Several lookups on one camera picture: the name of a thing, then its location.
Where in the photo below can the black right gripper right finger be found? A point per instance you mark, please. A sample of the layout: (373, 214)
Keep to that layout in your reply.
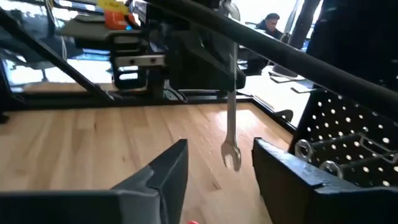
(311, 205)

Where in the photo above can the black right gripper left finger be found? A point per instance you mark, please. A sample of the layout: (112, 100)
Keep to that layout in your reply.
(124, 205)

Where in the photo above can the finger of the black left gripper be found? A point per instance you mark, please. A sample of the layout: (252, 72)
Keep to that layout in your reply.
(199, 68)

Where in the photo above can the red utility knife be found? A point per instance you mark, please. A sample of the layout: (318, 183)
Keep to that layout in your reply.
(192, 222)

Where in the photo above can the black peg board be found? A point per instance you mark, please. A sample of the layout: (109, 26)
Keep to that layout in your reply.
(306, 118)

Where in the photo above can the orange plastic object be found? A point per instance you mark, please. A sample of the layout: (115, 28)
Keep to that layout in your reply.
(119, 21)

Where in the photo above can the yellow tag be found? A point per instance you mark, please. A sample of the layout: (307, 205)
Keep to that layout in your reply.
(113, 5)

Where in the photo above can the beige table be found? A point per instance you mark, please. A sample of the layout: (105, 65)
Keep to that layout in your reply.
(264, 93)

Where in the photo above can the person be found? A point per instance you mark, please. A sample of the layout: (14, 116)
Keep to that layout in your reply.
(270, 26)

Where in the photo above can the black pillar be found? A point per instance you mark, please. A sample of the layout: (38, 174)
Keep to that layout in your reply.
(301, 21)

